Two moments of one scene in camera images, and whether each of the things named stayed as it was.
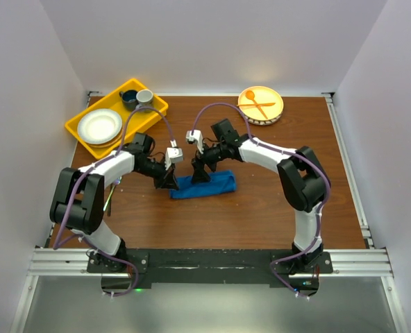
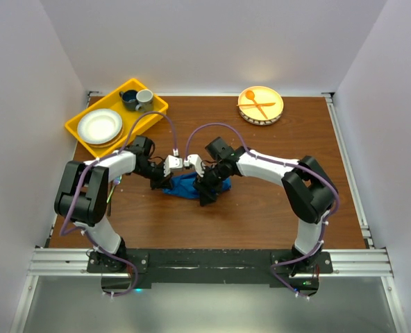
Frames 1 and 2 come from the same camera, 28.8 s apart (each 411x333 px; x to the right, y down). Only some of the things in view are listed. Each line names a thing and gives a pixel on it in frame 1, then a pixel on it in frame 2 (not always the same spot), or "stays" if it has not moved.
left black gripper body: [155, 170] stays
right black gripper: [199, 175] -> [205, 187]
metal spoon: [117, 182] stays
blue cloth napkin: [220, 182] stays
